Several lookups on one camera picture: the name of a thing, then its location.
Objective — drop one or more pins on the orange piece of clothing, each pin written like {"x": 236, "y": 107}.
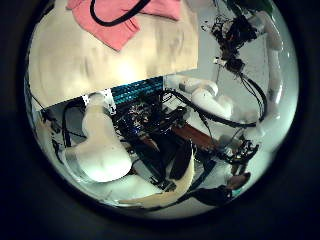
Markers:
{"x": 116, "y": 31}

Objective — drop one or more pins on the person in dark clothing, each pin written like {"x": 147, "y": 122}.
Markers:
{"x": 220, "y": 191}

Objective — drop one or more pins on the brown wooden board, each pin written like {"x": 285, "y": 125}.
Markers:
{"x": 195, "y": 137}

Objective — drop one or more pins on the blue-lit electronics rack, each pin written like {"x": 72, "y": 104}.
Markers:
{"x": 136, "y": 90}

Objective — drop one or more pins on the black chair with beige edge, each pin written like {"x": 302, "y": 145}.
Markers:
{"x": 181, "y": 173}

